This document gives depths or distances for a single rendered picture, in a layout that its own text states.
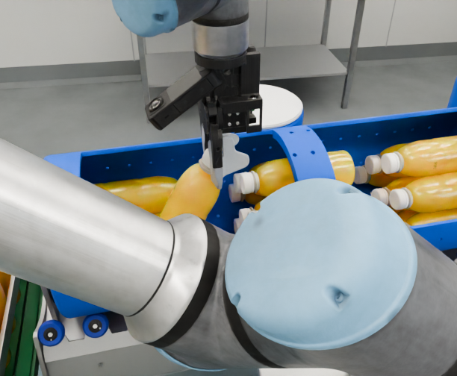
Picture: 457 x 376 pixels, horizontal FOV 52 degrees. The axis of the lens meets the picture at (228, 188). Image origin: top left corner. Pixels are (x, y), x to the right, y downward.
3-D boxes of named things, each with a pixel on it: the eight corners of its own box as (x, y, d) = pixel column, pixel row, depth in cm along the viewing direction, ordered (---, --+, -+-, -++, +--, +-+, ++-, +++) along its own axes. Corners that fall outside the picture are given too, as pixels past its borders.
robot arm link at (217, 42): (196, 29, 56) (185, 10, 63) (199, 66, 59) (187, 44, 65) (255, 24, 58) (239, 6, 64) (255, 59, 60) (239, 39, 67)
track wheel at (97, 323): (89, 309, 81) (90, 306, 83) (77, 333, 80) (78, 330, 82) (113, 319, 81) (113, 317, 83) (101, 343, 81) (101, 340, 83)
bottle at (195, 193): (184, 245, 85) (231, 163, 77) (181, 270, 78) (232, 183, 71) (148, 230, 83) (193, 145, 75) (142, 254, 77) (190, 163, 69)
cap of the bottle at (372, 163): (384, 168, 93) (376, 170, 93) (376, 176, 97) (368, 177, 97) (378, 151, 95) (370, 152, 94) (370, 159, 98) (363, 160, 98)
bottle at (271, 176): (336, 154, 91) (243, 166, 87) (351, 146, 84) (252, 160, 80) (342, 189, 90) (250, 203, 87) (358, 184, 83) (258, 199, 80)
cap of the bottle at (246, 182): (248, 173, 86) (238, 174, 85) (252, 169, 82) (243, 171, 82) (252, 194, 85) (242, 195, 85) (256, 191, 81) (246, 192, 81)
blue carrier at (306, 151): (505, 266, 97) (578, 160, 78) (72, 351, 81) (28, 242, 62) (431, 179, 117) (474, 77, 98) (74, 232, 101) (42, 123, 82)
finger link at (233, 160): (252, 192, 71) (250, 135, 67) (215, 198, 70) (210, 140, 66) (247, 183, 74) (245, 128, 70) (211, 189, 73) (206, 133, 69)
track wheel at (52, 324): (62, 319, 80) (63, 316, 82) (34, 324, 79) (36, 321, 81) (65, 345, 80) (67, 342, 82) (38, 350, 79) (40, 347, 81)
